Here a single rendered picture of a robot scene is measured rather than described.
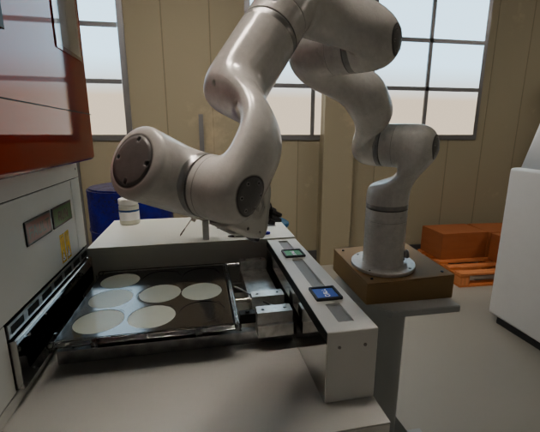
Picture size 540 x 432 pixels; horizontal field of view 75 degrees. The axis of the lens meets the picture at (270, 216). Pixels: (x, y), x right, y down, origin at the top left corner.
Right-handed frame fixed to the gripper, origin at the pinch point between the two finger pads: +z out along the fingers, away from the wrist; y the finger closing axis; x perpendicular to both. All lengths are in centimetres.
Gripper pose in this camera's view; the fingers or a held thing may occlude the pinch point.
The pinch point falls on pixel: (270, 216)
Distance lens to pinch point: 65.0
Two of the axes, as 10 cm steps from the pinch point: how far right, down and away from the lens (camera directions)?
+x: -8.8, 0.0, 4.8
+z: 4.7, 1.9, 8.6
